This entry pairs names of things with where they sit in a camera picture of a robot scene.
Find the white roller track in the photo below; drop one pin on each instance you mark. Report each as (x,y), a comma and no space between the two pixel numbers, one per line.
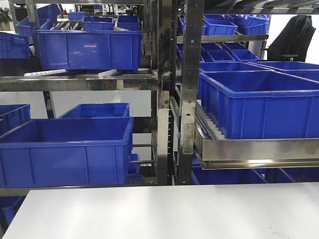
(210,128)

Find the large blue bin lower left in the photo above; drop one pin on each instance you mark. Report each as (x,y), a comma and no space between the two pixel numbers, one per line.
(66,152)

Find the blue bin behind lower left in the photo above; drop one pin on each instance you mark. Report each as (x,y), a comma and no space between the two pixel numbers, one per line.
(98,110)

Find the blue bin far right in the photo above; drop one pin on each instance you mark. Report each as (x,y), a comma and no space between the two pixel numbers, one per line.
(301,69)

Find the small blue bin top right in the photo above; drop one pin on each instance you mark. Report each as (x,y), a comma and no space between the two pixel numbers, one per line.
(219,27)

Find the large blue bin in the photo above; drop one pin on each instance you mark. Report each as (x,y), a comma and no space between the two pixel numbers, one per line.
(89,50)
(66,152)

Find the steel shelving rack left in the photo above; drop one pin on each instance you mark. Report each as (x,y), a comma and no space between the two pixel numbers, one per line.
(158,81)

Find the black office chair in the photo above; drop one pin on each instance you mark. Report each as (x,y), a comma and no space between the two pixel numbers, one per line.
(291,35)

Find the blue bin far left edge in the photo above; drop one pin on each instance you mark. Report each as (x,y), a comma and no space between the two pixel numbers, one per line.
(12,116)

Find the steel shelving rack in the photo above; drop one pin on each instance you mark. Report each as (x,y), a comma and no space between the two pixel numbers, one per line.
(224,154)
(158,81)

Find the blue bin below right shelf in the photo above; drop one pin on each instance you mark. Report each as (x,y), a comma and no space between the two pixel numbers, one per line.
(200,176)

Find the large blue bin upper left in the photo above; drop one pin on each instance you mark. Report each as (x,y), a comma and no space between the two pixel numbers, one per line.
(89,50)

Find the blue bin behind right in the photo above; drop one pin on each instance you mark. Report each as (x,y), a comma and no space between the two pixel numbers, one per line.
(229,66)

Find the steel shelving rack right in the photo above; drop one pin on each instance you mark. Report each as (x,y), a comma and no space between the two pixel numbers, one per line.
(224,154)

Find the blue bin upper far left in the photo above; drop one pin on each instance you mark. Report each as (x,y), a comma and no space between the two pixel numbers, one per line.
(14,46)

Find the large blue bin right shelf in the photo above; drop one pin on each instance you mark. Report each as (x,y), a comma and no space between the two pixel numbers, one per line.
(261,104)

